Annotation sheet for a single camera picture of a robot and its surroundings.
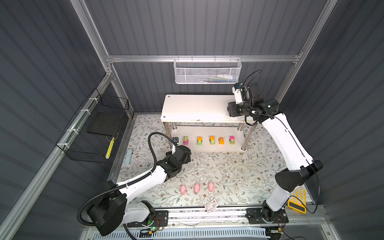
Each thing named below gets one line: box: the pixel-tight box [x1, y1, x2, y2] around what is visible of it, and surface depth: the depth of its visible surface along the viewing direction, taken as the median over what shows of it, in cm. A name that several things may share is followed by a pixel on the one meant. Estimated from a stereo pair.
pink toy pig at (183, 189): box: [180, 184, 187, 195], surface depth 84 cm
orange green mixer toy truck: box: [209, 135, 216, 145], surface depth 97 cm
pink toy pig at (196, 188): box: [194, 183, 200, 194], surface depth 84 cm
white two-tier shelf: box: [160, 95, 257, 152], surface depth 84 cm
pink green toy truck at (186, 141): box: [183, 136, 190, 146], surface depth 96 cm
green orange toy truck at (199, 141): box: [197, 136, 203, 146], surface depth 96 cm
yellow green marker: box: [105, 137, 115, 159], surface depth 69 cm
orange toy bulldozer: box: [218, 137, 225, 145], surface depth 96 cm
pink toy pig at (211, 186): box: [208, 181, 215, 192], surface depth 84 cm
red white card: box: [204, 199, 219, 214], surface depth 79 cm
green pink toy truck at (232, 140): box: [230, 135, 236, 145], surface depth 96 cm
